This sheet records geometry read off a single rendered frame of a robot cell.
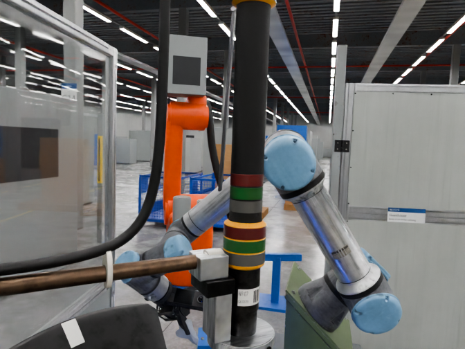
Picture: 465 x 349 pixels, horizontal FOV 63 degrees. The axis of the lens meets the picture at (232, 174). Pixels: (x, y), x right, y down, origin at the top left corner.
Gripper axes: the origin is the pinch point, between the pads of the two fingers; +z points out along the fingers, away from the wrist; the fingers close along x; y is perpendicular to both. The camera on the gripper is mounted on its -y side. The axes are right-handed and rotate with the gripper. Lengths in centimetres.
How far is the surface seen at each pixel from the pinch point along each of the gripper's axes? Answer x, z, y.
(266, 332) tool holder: 32, -57, -50
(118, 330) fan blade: 30, -59, -31
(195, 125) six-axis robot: -285, 105, 134
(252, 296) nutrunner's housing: 30, -61, -51
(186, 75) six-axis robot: -307, 55, 118
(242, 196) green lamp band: 23, -69, -53
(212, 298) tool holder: 31, -64, -48
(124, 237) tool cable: 30, -74, -45
